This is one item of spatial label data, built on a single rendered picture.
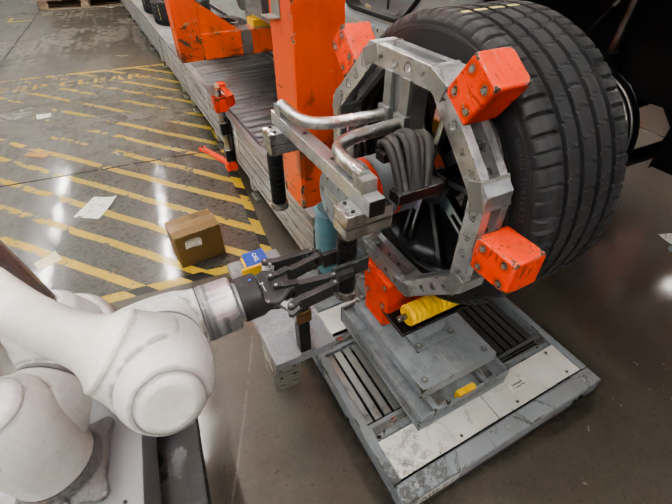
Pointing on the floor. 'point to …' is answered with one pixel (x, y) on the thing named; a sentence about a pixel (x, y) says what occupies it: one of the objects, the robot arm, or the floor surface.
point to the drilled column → (282, 374)
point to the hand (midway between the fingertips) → (345, 261)
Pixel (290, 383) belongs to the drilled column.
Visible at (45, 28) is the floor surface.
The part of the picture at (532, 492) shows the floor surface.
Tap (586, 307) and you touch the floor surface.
